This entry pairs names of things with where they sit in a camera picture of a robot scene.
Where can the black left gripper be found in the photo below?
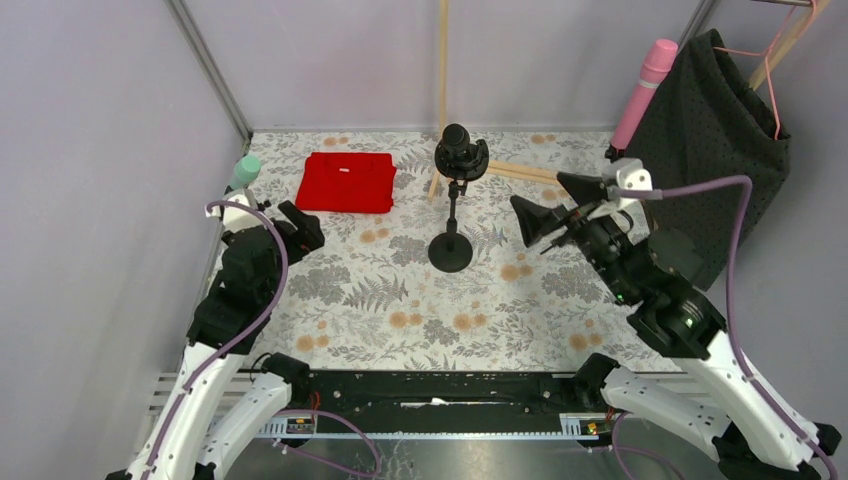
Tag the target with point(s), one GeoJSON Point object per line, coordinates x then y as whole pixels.
{"type": "Point", "coordinates": [285, 234]}

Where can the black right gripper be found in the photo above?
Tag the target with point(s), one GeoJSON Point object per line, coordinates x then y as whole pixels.
{"type": "Point", "coordinates": [565, 220]}

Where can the mint green microphone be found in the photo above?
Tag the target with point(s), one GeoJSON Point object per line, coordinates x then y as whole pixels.
{"type": "Point", "coordinates": [245, 171]}

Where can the black microphone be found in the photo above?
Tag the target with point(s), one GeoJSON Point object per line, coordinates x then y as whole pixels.
{"type": "Point", "coordinates": [457, 142]}

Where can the pink microphone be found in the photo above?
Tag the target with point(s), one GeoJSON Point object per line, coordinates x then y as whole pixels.
{"type": "Point", "coordinates": [654, 69]}

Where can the black tripod mic stand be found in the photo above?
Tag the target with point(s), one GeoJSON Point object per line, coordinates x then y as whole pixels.
{"type": "Point", "coordinates": [591, 195]}

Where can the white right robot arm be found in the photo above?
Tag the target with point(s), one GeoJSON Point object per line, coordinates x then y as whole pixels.
{"type": "Point", "coordinates": [747, 429]}

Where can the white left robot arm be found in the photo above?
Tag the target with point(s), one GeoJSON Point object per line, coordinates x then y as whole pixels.
{"type": "Point", "coordinates": [188, 440]}

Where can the red folded cloth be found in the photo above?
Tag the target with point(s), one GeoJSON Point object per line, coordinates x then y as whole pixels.
{"type": "Point", "coordinates": [347, 182]}

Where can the floral table mat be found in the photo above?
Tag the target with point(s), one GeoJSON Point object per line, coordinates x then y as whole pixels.
{"type": "Point", "coordinates": [370, 299]}

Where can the dark dotted hanging garment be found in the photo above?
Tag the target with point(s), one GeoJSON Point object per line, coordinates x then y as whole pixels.
{"type": "Point", "coordinates": [705, 122]}

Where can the pink clothes hanger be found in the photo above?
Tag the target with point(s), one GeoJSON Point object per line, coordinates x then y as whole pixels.
{"type": "Point", "coordinates": [800, 16]}

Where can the wooden clothes rack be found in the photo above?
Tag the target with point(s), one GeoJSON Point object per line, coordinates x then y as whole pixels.
{"type": "Point", "coordinates": [535, 175]}

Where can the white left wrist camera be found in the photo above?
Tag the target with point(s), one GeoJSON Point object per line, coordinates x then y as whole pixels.
{"type": "Point", "coordinates": [235, 219]}

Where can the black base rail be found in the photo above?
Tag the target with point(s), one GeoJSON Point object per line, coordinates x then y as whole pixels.
{"type": "Point", "coordinates": [445, 403]}

